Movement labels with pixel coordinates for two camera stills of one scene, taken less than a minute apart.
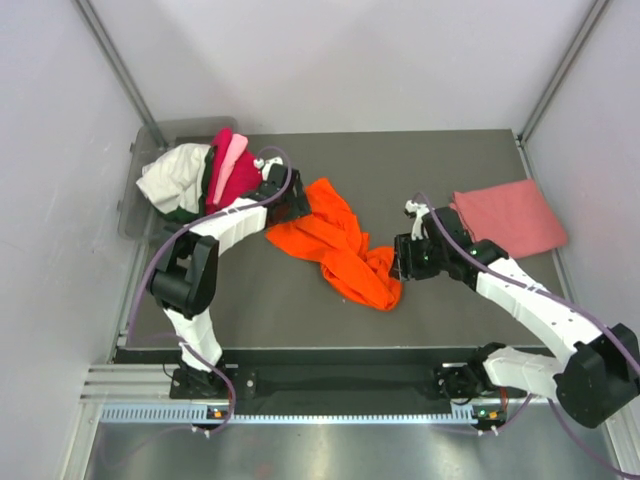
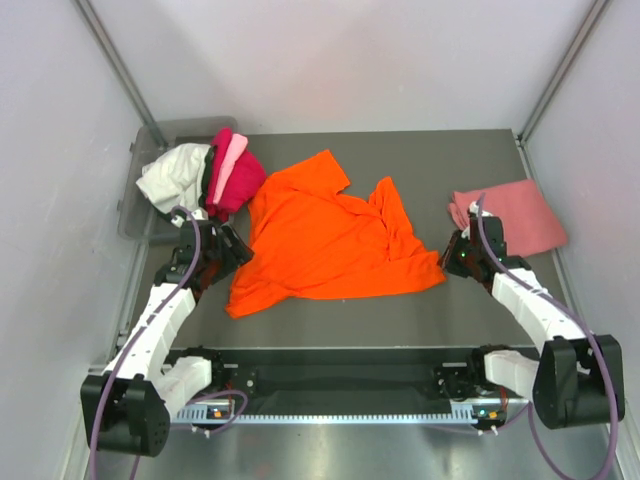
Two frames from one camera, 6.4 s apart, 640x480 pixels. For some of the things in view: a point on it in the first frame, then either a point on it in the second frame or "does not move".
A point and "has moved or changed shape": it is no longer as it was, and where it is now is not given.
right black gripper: [405, 247] -> [459, 238]
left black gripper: [299, 207] -> [237, 255]
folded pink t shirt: [514, 215] does not move
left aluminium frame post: [124, 75] does not move
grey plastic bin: [138, 217] does not move
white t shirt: [174, 180] does not move
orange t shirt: [331, 235] has moved or changed shape
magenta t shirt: [244, 180] does not move
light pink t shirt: [237, 144] does not move
